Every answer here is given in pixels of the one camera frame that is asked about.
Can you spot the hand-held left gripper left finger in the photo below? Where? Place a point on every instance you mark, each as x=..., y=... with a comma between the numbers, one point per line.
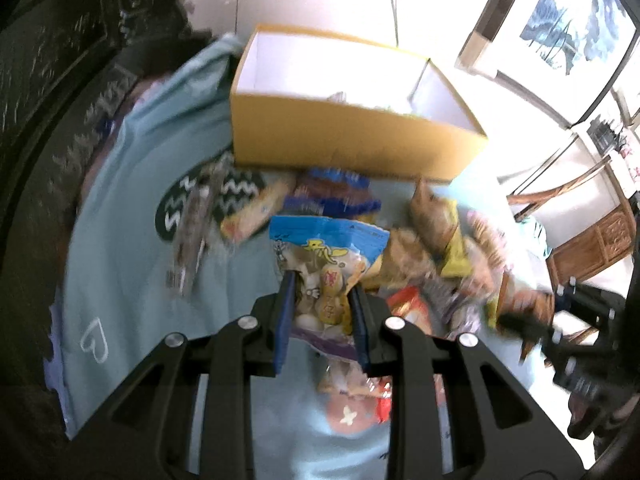
x=281, y=322

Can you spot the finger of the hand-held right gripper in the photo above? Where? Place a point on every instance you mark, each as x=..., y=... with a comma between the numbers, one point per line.
x=522, y=329

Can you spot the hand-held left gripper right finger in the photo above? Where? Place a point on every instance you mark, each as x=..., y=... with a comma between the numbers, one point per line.
x=358, y=327

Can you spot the blue peanut snack bag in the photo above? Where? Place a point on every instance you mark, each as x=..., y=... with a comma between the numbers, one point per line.
x=327, y=255

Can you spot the brown bread packet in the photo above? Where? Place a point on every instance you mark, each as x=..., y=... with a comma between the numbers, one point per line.
x=432, y=215

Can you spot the yellow cardboard box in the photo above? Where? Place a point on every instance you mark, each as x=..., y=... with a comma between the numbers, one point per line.
x=345, y=135

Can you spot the red snack packet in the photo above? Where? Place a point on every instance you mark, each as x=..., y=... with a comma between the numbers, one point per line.
x=410, y=307

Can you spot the purple snack packet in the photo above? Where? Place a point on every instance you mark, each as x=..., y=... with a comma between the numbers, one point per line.
x=457, y=305

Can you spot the clear bun packet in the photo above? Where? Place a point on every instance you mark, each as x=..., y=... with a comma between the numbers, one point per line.
x=402, y=257

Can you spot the small yellow snack packet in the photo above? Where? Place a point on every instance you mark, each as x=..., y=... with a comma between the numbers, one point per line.
x=457, y=255

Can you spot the wooden chair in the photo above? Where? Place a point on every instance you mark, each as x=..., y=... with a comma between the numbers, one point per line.
x=595, y=245

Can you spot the rice cracker packet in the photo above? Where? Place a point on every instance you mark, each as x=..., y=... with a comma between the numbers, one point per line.
x=252, y=210

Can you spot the long clear snack packet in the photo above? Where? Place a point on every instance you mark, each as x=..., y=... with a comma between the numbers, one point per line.
x=192, y=230

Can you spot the blue and brown snack packet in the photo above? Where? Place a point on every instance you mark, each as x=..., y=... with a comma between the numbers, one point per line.
x=332, y=192

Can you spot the light blue printed blanket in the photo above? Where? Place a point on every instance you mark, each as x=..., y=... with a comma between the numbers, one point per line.
x=130, y=220

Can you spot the framed picture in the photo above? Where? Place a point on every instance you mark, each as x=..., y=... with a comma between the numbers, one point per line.
x=555, y=20

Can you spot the dark carved furniture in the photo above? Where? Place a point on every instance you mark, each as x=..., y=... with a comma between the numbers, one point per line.
x=45, y=85

